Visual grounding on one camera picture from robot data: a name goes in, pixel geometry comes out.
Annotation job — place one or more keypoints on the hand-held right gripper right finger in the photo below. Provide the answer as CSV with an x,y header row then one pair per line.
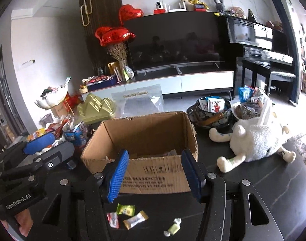
x,y
191,175

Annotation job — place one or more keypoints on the small cardboard box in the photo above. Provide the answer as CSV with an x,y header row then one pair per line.
x,y
59,109

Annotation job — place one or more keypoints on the white router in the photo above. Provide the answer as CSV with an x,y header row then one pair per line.
x,y
176,8

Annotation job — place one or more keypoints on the black upright piano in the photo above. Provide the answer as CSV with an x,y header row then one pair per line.
x,y
253,45

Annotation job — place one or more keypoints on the red white candy packet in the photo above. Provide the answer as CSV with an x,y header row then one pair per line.
x,y
113,220

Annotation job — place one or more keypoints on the black metronome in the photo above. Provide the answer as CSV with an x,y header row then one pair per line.
x,y
251,15

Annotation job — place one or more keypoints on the brown teddy bear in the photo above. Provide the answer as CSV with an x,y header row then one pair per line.
x,y
237,12

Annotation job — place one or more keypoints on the white television cabinet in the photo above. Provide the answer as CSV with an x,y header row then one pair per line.
x,y
203,81

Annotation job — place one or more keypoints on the grey plush bunny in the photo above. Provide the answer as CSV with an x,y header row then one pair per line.
x,y
218,5

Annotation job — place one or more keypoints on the white gold candy packet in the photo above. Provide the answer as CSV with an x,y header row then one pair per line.
x,y
135,219

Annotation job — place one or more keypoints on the grey bowl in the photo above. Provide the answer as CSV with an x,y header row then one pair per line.
x,y
245,111

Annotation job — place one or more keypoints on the dried flower bouquet in vase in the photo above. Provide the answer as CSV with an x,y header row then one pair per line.
x,y
119,55

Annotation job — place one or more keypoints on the black television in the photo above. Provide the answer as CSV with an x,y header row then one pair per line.
x,y
175,42

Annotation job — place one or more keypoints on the black piano bench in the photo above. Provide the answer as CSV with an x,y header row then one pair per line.
x,y
283,75

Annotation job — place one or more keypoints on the blue snack canister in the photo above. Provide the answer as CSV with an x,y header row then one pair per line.
x,y
76,134

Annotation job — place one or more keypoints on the gold mountain-shaped box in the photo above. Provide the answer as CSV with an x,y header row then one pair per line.
x,y
96,109

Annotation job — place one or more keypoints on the white two-tier shell bowl stand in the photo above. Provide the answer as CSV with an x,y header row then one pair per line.
x,y
51,100

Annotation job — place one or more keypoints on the blue patterned bowl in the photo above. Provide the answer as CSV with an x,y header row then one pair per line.
x,y
210,119

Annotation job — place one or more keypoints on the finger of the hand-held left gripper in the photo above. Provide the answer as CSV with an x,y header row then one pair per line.
x,y
59,153
40,141

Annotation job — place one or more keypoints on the black framed glass door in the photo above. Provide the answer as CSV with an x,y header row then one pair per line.
x,y
5,100

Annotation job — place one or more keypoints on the blue snack tray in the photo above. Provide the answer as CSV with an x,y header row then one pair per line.
x,y
101,82

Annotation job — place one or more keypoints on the gold loop wall lamp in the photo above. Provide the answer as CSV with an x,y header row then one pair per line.
x,y
85,10

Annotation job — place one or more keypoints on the grey waste bin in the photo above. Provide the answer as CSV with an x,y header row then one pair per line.
x,y
46,120

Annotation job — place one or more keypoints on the assorted snack pile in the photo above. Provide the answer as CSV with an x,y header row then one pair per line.
x,y
60,128

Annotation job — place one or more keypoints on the white security camera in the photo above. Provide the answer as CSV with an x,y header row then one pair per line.
x,y
159,7

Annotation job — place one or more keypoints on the blue snack bag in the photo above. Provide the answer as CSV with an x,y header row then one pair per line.
x,y
245,94

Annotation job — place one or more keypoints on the light green candy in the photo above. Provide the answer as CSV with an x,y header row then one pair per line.
x,y
173,228

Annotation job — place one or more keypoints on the small woven basket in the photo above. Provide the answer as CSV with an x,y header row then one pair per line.
x,y
84,89

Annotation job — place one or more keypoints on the red heart balloon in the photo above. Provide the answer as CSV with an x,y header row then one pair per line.
x,y
101,36
119,36
130,13

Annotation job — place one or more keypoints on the clear plastic zip bag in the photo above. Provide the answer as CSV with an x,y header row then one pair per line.
x,y
138,101

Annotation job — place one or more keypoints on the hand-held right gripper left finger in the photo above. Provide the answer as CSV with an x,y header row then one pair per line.
x,y
116,178

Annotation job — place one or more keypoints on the person's left hand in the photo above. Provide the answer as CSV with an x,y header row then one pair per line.
x,y
24,222

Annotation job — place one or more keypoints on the gold ornament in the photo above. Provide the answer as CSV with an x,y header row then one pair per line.
x,y
195,3

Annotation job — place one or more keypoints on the green candy packet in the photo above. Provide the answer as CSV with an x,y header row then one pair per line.
x,y
126,209

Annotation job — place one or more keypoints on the white plush sheep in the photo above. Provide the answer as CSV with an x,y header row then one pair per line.
x,y
255,138

